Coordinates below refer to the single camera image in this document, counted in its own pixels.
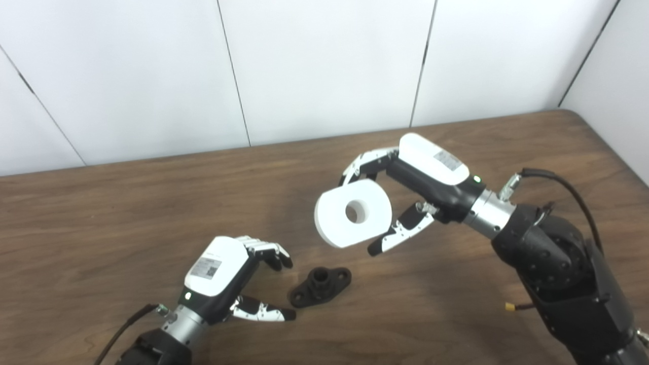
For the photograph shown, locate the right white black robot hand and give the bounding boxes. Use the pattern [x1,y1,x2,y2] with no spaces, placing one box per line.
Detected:
[339,133,486,257]

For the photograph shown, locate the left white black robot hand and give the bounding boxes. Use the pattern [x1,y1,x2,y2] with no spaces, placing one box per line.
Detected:
[177,235,297,325]

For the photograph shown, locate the black flanged holder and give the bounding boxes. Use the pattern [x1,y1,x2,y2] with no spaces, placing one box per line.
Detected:
[289,267,352,308]

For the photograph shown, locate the round white piece with holes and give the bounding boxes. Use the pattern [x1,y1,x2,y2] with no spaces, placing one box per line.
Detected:
[314,178,393,249]

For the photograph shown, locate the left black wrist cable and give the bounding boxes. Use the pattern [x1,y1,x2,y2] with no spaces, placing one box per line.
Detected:
[94,303,175,365]

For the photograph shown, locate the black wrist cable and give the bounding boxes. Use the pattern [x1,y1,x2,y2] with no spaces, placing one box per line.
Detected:
[499,168,604,254]
[94,303,175,365]

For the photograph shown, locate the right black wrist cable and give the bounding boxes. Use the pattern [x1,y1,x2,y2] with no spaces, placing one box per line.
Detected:
[499,168,604,254]

